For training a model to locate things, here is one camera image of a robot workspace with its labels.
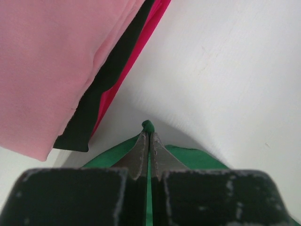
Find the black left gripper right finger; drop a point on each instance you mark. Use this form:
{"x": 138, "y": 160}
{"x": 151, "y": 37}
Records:
{"x": 211, "y": 197}

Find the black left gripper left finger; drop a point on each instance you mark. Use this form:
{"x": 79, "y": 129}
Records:
{"x": 114, "y": 196}

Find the green t shirt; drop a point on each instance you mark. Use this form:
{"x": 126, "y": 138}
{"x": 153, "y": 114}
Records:
{"x": 193, "y": 158}

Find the black printed folded t shirt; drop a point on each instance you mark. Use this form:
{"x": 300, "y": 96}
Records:
{"x": 79, "y": 130}

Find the pink folded t shirt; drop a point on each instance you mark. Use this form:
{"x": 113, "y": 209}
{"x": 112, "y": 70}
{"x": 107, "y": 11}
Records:
{"x": 50, "y": 52}

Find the red folded t shirt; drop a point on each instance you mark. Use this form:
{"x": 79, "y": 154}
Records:
{"x": 123, "y": 56}

